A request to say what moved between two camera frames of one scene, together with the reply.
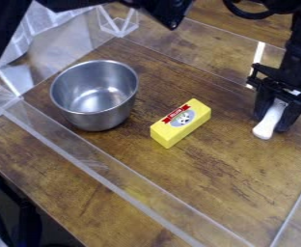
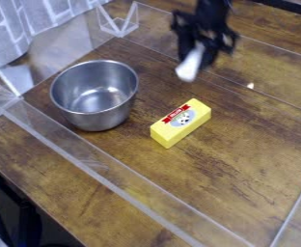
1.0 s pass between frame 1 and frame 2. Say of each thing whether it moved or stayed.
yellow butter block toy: stayed
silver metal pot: stayed
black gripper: moved
